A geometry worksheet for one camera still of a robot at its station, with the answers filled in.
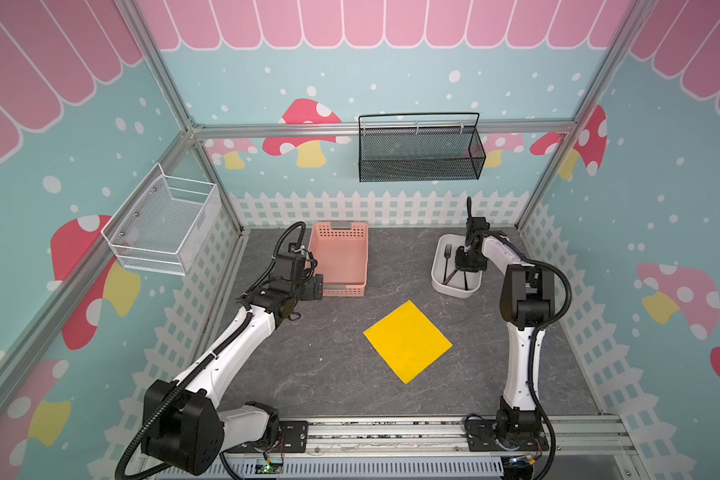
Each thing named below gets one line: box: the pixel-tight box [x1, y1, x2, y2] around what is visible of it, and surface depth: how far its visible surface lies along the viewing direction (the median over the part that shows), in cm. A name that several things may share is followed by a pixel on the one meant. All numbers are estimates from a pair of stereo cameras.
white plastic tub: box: [431, 234, 483, 299], surface depth 108 cm
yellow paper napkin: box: [363, 300, 453, 384], surface depth 93 cm
